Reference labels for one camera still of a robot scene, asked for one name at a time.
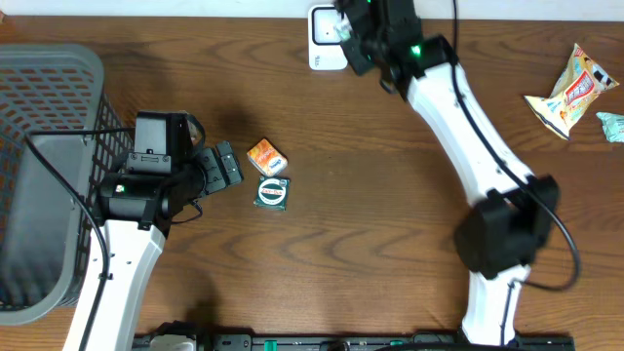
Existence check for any yellow snack bag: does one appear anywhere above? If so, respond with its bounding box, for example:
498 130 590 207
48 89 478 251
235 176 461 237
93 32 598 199
524 44 619 140

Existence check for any teal small carton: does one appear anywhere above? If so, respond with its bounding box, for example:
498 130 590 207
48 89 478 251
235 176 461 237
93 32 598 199
334 19 352 42

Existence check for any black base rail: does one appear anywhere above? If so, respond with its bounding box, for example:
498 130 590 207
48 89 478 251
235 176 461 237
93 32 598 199
131 331 577 351

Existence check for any round tape roll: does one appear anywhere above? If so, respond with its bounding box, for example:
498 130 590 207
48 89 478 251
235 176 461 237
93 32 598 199
253 175 291 211

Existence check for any mint green pack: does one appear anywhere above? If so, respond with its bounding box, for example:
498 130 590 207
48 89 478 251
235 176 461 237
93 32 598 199
597 112 624 143

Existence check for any grey plastic shopping basket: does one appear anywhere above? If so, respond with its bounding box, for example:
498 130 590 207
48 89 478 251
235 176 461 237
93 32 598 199
1 44 133 326

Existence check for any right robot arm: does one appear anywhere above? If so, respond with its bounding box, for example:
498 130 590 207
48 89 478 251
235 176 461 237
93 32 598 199
334 0 559 346

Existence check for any white barcode scanner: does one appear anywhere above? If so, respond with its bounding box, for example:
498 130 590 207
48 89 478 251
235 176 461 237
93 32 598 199
308 4 348 71

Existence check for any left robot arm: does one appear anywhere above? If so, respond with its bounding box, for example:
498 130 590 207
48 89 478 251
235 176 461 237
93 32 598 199
63 111 243 350

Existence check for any orange small carton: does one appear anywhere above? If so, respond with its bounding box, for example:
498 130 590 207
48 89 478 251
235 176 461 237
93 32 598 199
247 138 288 177

